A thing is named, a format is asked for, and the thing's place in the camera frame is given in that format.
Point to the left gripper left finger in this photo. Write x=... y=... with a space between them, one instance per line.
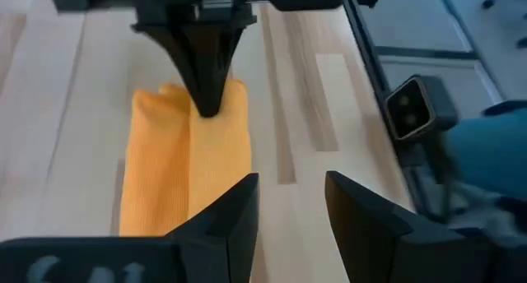
x=206 y=250

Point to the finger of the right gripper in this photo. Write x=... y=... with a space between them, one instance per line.
x=218 y=61
x=181 y=61

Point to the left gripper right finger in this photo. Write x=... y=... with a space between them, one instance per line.
x=391 y=250

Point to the black table-level camera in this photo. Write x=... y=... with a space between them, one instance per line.
x=416 y=108

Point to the black aluminium table frame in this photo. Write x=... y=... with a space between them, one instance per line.
x=370 y=61

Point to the blue object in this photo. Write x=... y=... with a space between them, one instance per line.
x=490 y=151

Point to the orange microfiber towel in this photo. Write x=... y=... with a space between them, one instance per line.
x=164 y=172

